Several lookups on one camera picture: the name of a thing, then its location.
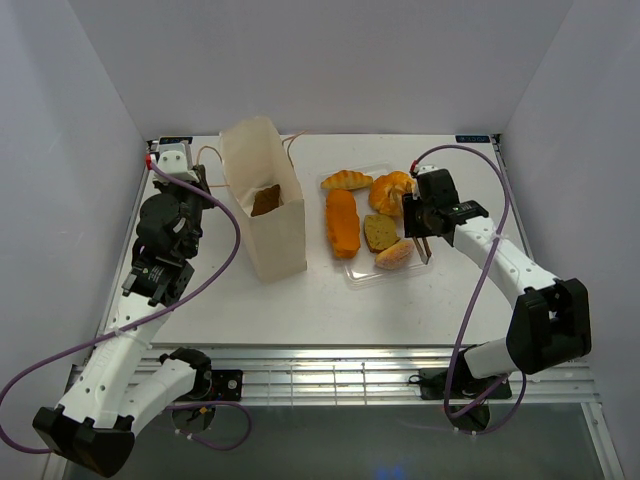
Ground pink sugared bun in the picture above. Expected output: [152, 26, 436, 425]
[375, 240, 414, 270]

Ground right blue table label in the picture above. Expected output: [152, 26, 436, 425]
[455, 135, 491, 144]

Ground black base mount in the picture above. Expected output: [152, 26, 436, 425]
[159, 347, 243, 402]
[408, 368, 513, 400]

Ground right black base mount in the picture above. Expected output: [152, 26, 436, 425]
[408, 368, 513, 400]

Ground clear plastic tray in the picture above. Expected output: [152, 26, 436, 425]
[319, 163, 424, 288]

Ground long orange bread loaf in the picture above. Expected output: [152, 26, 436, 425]
[325, 189, 361, 259]

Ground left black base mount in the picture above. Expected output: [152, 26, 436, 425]
[159, 347, 243, 402]

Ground blue table label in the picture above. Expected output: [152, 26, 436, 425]
[455, 135, 491, 144]
[158, 136, 193, 145]

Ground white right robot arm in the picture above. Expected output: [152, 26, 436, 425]
[403, 167, 592, 397]

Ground aluminium frame rail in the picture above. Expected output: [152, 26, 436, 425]
[62, 344, 601, 406]

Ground small croissant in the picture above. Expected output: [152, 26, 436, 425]
[320, 170, 373, 191]

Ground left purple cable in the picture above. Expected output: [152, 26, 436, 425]
[0, 162, 254, 454]

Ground metal tongs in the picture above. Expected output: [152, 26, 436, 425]
[412, 237, 432, 265]

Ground white paper bag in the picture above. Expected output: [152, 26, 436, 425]
[214, 116, 307, 283]

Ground left blue table label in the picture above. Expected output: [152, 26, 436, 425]
[158, 136, 193, 145]

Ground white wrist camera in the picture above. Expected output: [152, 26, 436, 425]
[409, 161, 439, 178]
[145, 143, 198, 182]

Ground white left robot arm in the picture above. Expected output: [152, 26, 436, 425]
[33, 174, 212, 478]

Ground orange twisted ring bread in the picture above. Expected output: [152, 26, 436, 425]
[368, 171, 415, 217]

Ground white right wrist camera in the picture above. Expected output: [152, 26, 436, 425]
[409, 161, 439, 178]

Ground speckled bread slice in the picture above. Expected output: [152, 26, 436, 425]
[363, 214, 400, 253]

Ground dark brown bread piece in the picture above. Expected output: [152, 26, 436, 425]
[251, 184, 282, 217]

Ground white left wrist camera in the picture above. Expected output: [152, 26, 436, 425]
[145, 143, 198, 182]

